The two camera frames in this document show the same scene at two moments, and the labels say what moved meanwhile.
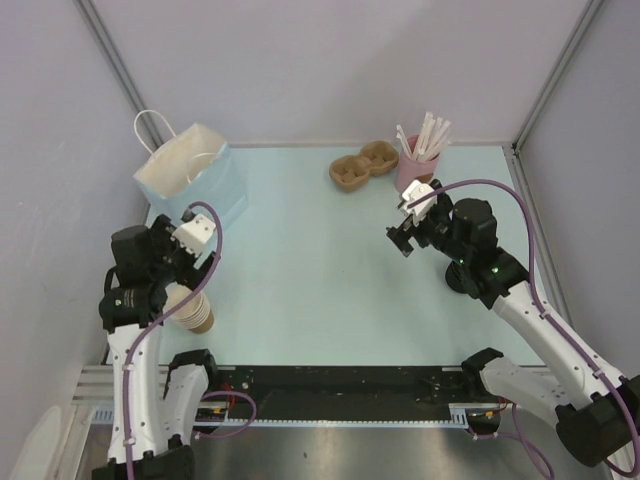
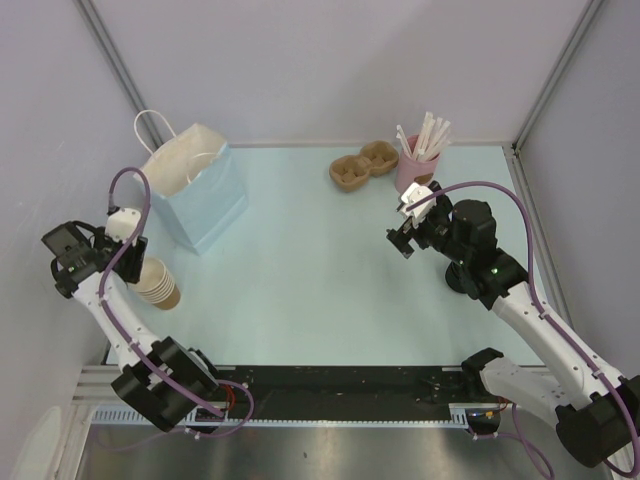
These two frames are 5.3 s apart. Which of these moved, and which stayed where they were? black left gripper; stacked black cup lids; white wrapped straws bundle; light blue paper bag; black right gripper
Moved: black left gripper
Stayed: light blue paper bag; stacked black cup lids; white wrapped straws bundle; black right gripper
